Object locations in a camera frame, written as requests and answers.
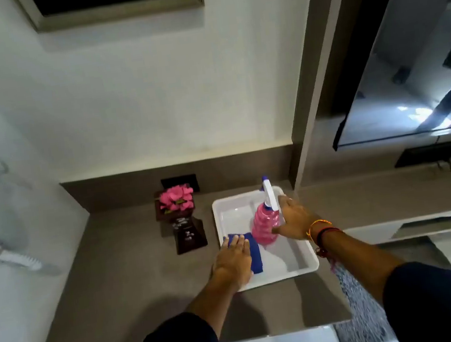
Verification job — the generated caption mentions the red thread bracelet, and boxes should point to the red thread bracelet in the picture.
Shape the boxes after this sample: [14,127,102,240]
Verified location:
[312,226,348,275]

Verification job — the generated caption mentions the grey window frame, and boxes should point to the grey window frame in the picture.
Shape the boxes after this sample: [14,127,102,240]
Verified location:
[15,0,206,37]

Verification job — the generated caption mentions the pink spray bottle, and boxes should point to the pink spray bottle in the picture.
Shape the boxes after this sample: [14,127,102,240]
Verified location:
[244,174,286,249]

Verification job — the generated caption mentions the white coiled dryer cord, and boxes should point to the white coiled dryer cord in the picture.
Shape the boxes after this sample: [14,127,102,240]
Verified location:
[0,224,45,277]

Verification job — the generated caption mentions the orange thread bracelet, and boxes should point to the orange thread bracelet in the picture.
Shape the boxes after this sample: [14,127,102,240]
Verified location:
[304,217,335,243]

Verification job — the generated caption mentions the pink artificial flower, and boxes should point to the pink artificial flower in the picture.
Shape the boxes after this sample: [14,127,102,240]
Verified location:
[157,183,196,215]

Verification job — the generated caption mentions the pink flowers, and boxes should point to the pink flowers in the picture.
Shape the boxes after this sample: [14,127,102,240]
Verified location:
[153,187,200,228]

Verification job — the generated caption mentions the person's left hand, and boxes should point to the person's left hand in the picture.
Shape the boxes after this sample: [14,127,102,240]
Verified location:
[206,233,257,295]

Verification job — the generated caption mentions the black wide wall socket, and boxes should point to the black wide wall socket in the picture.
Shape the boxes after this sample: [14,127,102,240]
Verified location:
[392,141,451,170]

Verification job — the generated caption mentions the person's left forearm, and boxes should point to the person's left forearm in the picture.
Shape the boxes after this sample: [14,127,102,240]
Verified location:
[181,267,249,342]

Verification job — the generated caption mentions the grey-brown countertop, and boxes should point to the grey-brown countertop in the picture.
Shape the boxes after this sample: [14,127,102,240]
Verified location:
[12,174,355,342]

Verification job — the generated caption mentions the white plastic tray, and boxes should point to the white plastic tray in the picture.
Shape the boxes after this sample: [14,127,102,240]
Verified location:
[210,181,322,295]

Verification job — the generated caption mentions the person's right hand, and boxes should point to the person's right hand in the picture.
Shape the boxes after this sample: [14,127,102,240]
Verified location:
[267,191,322,246]

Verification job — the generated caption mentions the blue cleaning cloth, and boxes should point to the blue cleaning cloth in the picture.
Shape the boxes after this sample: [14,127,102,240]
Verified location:
[222,230,265,278]

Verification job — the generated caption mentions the dark wooden box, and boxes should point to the dark wooden box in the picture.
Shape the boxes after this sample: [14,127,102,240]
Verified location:
[169,214,210,256]

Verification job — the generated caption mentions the person's dark right sleeve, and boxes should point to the person's dark right sleeve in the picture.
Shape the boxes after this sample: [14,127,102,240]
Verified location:
[378,257,451,342]

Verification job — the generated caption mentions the black flat screen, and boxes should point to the black flat screen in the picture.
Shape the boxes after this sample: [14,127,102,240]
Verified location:
[312,0,451,152]

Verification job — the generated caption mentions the person's right forearm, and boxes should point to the person's right forearm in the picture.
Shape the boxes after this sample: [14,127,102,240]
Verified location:
[319,220,411,313]

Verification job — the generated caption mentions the grey speckled floor mat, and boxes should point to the grey speckled floor mat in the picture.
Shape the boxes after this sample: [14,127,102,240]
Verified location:
[324,255,399,342]

